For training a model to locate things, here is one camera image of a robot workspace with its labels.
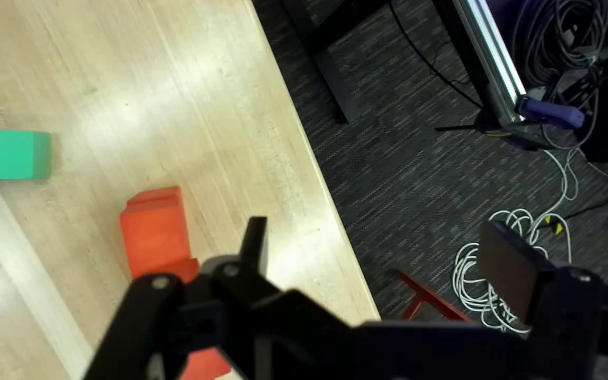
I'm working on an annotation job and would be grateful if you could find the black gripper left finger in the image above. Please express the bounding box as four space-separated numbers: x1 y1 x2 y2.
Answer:
202 215 298 338

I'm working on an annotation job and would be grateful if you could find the red stool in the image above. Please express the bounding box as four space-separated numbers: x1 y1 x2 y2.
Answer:
394 270 467 321

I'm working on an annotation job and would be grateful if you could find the large orange arch block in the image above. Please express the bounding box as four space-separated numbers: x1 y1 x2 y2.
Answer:
121 186 231 380

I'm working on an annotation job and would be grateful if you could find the green small block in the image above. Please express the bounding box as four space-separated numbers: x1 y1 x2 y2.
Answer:
0 128 50 181

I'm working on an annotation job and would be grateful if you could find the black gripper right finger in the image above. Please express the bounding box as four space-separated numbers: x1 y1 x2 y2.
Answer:
480 222 604 332

